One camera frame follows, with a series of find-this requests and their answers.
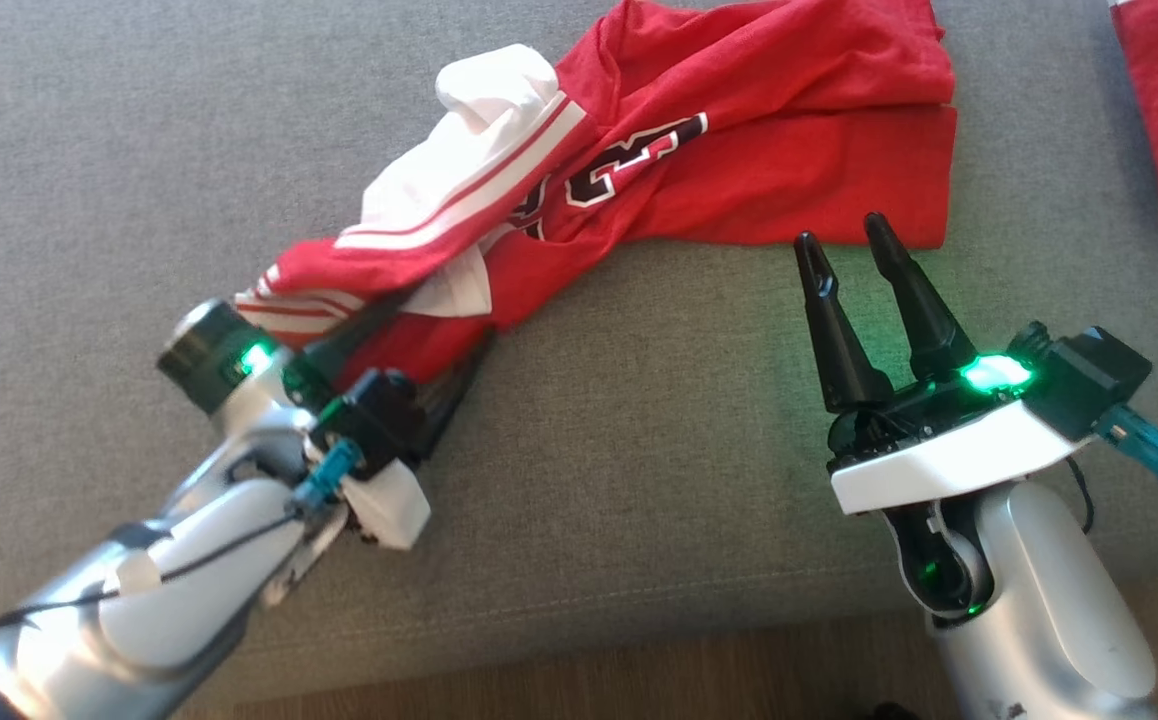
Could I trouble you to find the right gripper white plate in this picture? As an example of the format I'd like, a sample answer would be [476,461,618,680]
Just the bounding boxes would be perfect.
[793,212,1102,517]

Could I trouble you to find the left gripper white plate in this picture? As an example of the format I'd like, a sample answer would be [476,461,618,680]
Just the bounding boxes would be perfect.
[156,284,499,553]

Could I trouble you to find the red jersey with white stripes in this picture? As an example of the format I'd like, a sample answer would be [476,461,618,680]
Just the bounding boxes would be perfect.
[233,0,961,393]

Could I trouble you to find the left gripper camera cable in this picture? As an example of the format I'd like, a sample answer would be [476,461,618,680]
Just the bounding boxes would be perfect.
[0,438,366,636]

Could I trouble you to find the gripper camera cable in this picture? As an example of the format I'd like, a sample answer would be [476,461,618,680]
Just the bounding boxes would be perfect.
[1063,404,1158,720]
[0,438,366,636]

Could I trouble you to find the right gripper camera cable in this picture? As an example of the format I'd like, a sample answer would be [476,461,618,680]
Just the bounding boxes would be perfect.
[1063,404,1158,720]

